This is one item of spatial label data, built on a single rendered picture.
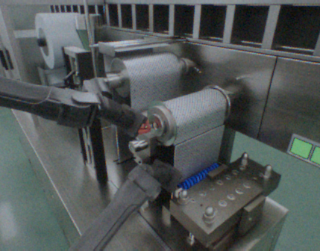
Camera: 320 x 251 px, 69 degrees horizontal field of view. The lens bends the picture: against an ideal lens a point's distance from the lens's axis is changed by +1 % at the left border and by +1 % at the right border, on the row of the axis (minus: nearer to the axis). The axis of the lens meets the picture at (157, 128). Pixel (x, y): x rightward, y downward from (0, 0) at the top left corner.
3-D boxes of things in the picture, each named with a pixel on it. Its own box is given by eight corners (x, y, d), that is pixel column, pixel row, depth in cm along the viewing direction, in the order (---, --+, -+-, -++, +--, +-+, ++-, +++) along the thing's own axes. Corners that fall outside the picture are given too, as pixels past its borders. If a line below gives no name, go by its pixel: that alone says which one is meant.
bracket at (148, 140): (135, 203, 89) (130, 135, 74) (148, 196, 93) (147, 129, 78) (142, 211, 86) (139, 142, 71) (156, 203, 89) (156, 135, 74)
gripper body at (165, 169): (174, 193, 69) (162, 194, 63) (150, 176, 75) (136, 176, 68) (183, 174, 69) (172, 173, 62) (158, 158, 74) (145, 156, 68)
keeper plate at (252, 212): (237, 231, 77) (243, 208, 72) (254, 216, 82) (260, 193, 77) (244, 236, 75) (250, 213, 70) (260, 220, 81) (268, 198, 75)
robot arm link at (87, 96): (67, 129, 55) (74, 101, 50) (58, 98, 61) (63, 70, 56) (114, 127, 62) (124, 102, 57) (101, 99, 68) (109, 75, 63)
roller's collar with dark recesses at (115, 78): (102, 87, 86) (100, 71, 83) (116, 84, 89) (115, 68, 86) (110, 93, 82) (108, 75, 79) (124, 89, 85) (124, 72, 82)
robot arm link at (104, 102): (92, 121, 55) (108, 104, 53) (85, 101, 59) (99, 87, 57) (113, 128, 60) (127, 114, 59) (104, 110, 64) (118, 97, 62)
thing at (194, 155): (171, 190, 80) (174, 146, 70) (215, 164, 92) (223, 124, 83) (172, 190, 79) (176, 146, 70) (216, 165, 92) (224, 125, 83)
